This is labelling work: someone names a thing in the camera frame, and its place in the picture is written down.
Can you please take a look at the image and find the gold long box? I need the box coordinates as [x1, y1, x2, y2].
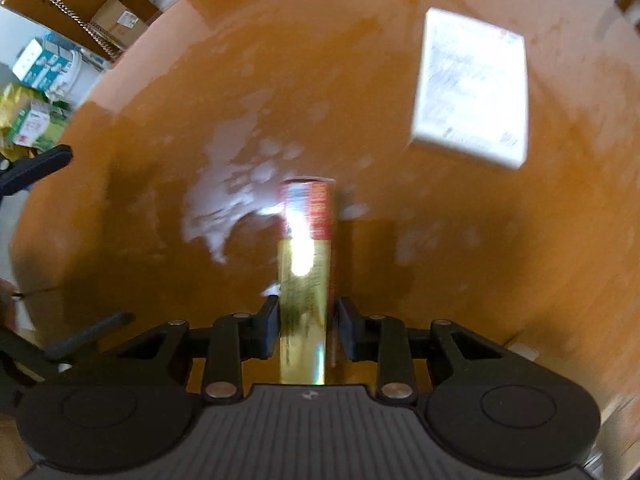
[278, 178, 333, 385]

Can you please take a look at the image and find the white printed box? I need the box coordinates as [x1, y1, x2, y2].
[410, 8, 529, 170]

